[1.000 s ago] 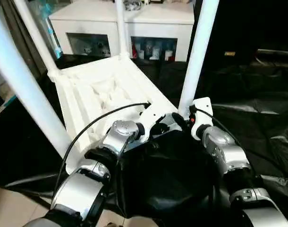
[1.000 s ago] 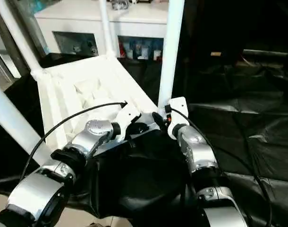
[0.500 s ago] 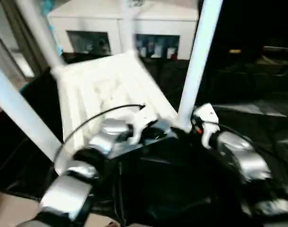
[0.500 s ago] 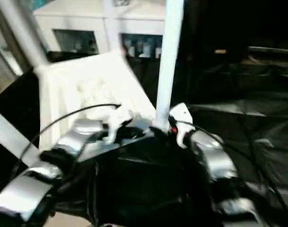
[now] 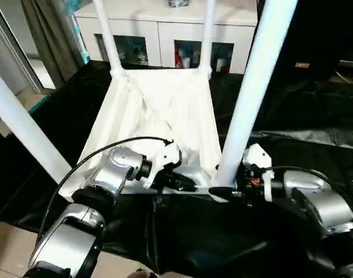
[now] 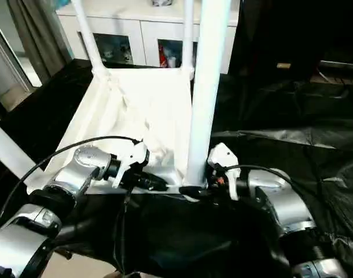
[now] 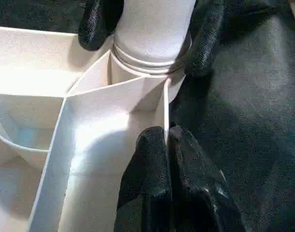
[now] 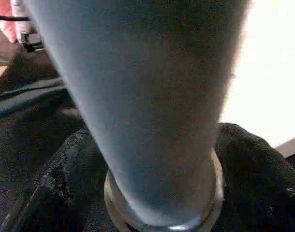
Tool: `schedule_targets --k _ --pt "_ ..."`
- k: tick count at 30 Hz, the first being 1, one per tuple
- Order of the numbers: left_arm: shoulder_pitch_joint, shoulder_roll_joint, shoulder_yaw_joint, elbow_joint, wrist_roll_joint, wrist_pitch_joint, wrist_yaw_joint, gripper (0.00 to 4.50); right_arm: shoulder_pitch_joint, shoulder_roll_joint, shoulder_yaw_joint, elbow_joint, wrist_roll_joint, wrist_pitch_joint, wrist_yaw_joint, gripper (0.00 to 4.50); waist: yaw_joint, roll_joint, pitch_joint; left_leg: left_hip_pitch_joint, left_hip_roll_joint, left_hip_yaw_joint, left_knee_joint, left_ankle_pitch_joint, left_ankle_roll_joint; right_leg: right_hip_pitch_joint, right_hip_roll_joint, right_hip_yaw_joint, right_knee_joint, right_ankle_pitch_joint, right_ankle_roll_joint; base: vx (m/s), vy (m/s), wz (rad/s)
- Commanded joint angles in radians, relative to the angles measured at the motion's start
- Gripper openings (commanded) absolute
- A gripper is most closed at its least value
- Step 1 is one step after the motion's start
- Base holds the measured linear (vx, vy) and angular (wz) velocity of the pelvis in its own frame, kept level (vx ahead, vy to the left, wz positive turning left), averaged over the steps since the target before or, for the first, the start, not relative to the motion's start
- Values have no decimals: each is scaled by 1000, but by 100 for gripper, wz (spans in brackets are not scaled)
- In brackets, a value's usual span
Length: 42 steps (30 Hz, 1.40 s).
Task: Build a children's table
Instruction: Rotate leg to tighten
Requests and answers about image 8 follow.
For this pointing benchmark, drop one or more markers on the white plastic table top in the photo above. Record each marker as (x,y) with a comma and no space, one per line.
(270,72)

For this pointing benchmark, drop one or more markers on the white plastic table leg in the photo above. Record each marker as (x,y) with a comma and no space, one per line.
(150,96)

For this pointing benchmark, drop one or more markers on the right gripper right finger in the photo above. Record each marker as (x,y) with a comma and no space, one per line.
(258,188)

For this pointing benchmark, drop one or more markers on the black plastic mat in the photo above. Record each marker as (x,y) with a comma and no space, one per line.
(29,133)

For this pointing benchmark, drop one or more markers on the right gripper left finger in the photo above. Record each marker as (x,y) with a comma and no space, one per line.
(65,188)

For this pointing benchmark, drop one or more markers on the pink quilted object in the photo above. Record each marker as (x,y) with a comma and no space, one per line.
(7,31)

